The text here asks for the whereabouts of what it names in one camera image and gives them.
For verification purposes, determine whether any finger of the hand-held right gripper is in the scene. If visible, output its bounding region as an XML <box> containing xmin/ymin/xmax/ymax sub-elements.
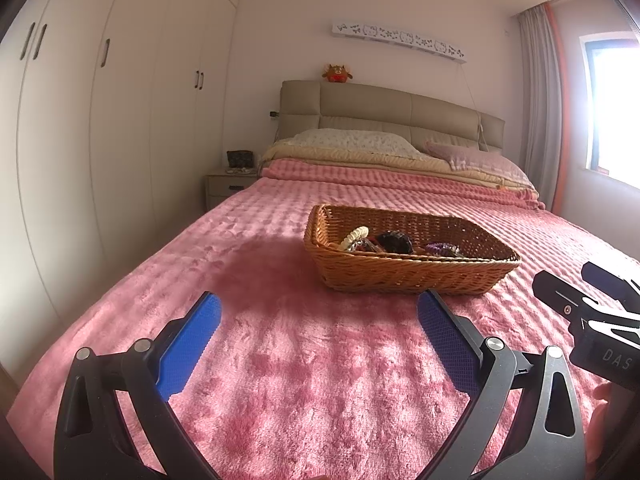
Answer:
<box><xmin>532</xmin><ymin>270</ymin><xmax>598</xmax><ymax>318</ymax></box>
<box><xmin>581</xmin><ymin>261</ymin><xmax>640</xmax><ymax>311</ymax></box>

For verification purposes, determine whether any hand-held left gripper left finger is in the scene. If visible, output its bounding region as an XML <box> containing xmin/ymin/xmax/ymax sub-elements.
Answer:
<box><xmin>52</xmin><ymin>291</ymin><xmax>223</xmax><ymax>480</ymax></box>

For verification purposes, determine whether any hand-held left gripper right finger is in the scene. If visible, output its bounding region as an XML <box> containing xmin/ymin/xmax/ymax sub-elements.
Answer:
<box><xmin>415</xmin><ymin>288</ymin><xmax>586</xmax><ymax>480</ymax></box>

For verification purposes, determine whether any brown wicker basket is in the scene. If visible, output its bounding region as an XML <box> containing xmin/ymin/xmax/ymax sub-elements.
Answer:
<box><xmin>304</xmin><ymin>203</ymin><xmax>522</xmax><ymax>296</ymax></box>

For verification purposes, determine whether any pale spiral hair tie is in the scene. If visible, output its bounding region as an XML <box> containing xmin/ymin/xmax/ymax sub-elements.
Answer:
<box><xmin>337</xmin><ymin>226</ymin><xmax>370</xmax><ymax>252</ymax></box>

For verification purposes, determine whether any person's right hand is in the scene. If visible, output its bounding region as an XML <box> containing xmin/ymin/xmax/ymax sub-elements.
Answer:
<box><xmin>585</xmin><ymin>380</ymin><xmax>616</xmax><ymax>468</ymax></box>

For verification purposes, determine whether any pink plush blanket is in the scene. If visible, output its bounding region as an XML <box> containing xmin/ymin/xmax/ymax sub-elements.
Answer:
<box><xmin>7</xmin><ymin>157</ymin><xmax>640</xmax><ymax>480</ymax></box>

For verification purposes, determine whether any beige nightstand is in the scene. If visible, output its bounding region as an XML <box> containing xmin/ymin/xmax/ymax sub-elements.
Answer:
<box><xmin>204</xmin><ymin>167</ymin><xmax>261</xmax><ymax>213</ymax></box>

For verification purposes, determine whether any pink pillow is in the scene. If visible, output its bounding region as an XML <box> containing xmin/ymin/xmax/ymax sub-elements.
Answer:
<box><xmin>425</xmin><ymin>141</ymin><xmax>531</xmax><ymax>183</ymax></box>

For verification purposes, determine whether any window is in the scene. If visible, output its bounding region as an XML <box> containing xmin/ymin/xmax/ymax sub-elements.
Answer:
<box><xmin>579</xmin><ymin>34</ymin><xmax>640</xmax><ymax>186</ymax></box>

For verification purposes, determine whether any grey curtain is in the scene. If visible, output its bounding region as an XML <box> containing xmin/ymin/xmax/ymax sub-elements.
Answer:
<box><xmin>515</xmin><ymin>4</ymin><xmax>563</xmax><ymax>211</ymax></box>

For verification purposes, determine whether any white wardrobe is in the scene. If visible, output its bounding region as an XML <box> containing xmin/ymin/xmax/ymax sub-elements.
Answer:
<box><xmin>0</xmin><ymin>0</ymin><xmax>251</xmax><ymax>386</ymax></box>

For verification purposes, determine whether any white floral pillow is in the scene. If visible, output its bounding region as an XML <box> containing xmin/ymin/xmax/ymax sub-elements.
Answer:
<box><xmin>287</xmin><ymin>128</ymin><xmax>421</xmax><ymax>161</ymax></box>

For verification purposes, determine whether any beige padded headboard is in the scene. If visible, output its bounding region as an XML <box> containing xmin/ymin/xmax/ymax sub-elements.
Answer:
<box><xmin>276</xmin><ymin>80</ymin><xmax>506</xmax><ymax>153</ymax></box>

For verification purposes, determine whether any orange plush toy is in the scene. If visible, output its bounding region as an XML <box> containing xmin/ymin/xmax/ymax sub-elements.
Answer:
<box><xmin>321</xmin><ymin>63</ymin><xmax>355</xmax><ymax>83</ymax></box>

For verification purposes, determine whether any white carved wall decoration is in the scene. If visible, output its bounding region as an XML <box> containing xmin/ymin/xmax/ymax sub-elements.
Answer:
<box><xmin>330</xmin><ymin>21</ymin><xmax>468</xmax><ymax>63</ymax></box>

